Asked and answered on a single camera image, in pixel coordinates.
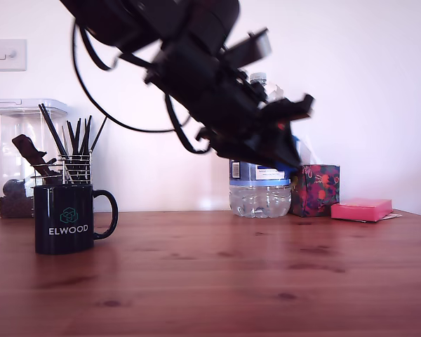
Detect chrome wire utensil rack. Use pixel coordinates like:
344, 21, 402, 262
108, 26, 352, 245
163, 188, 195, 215
30, 153, 93, 186

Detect clear plastic storage container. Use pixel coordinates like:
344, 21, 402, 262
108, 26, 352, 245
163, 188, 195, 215
0, 98, 69, 219

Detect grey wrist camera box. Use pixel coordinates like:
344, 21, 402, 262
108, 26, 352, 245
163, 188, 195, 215
226, 27, 274, 68

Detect white tissue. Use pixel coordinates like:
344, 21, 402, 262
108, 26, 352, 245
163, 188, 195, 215
299, 136, 324, 166

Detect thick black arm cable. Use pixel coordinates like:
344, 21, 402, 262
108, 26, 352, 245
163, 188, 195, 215
164, 93, 213, 155
77, 26, 123, 72

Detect pink box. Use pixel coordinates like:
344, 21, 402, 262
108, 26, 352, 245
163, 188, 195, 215
330, 198, 394, 223

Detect floral tissue box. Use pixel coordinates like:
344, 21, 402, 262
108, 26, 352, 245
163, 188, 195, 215
289, 164, 341, 218

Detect brown wooden utensil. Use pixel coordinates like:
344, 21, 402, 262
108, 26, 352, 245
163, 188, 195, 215
11, 133, 59, 178

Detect paper sheet under box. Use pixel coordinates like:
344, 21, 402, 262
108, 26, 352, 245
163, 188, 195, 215
350, 210, 404, 224

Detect large clear water bottle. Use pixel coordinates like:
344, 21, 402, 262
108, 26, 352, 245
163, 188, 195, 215
229, 72, 293, 219

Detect white light switch plate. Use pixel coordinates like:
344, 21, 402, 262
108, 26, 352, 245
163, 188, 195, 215
0, 38, 28, 72

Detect black ELWOOD mug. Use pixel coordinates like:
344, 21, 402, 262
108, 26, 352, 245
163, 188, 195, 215
33, 184, 119, 256

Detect black chopstick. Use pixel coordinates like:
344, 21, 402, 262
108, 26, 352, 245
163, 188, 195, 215
73, 117, 82, 156
83, 114, 93, 156
37, 103, 68, 166
66, 120, 76, 156
79, 118, 88, 156
41, 103, 71, 162
89, 117, 108, 154

